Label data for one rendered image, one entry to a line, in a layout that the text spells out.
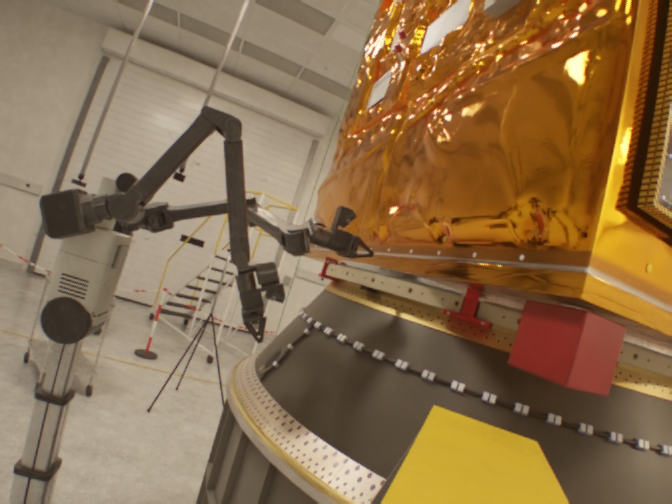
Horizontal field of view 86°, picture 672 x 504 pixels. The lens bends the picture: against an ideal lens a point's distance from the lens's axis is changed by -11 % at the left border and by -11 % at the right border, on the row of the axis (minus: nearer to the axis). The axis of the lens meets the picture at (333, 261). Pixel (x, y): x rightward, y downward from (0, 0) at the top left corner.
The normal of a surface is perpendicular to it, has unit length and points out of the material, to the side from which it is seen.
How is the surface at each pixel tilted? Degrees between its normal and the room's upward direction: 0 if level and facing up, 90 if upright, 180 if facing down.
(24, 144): 90
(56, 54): 90
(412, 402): 62
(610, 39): 99
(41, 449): 90
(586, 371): 90
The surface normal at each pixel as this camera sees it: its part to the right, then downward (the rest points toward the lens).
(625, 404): 0.13, -0.49
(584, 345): 0.31, 0.05
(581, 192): -0.28, -0.17
